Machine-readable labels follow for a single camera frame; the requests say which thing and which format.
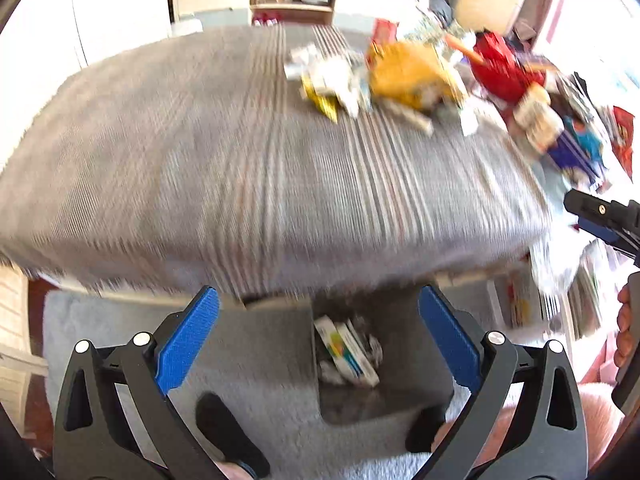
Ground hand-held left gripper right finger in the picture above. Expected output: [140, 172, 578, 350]
[419, 285, 588, 480]

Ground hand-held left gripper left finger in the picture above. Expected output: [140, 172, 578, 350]
[52, 285, 221, 480]

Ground dark grey waste bin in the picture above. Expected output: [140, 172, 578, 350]
[241, 294, 453, 427]

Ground colourful carton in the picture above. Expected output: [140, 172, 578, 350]
[314, 315, 381, 388]

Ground long white wrapper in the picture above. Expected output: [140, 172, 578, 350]
[382, 99, 435, 135]

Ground yellow snack bag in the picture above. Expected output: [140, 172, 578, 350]
[369, 41, 468, 112]

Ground small yellow wrapper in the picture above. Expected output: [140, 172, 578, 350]
[301, 77, 342, 123]

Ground white wrappers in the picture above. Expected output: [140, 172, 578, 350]
[284, 44, 373, 117]

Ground person's right hand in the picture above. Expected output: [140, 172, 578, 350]
[614, 285, 637, 368]

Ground blue printed package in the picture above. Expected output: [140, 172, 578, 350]
[546, 116, 610, 192]

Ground red snack bag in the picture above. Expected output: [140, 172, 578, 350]
[611, 106, 637, 182]

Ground white bookshelf with books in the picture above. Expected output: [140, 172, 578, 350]
[435, 247, 603, 343]

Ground black slipper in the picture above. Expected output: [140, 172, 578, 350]
[405, 404, 447, 454]
[195, 392, 272, 480]

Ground grey fluffy rug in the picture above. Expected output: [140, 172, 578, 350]
[42, 290, 503, 480]

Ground beige round jar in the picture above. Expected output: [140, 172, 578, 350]
[514, 84, 565, 155]

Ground red plastic bag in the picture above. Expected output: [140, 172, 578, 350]
[471, 31, 547, 107]

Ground grey striped blanket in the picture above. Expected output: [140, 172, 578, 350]
[0, 22, 553, 301]

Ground pink curtain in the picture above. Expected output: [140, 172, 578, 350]
[530, 0, 572, 53]

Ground black bag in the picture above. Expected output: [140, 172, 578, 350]
[409, 0, 455, 22]

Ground small red box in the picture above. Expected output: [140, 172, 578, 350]
[372, 19, 400, 45]

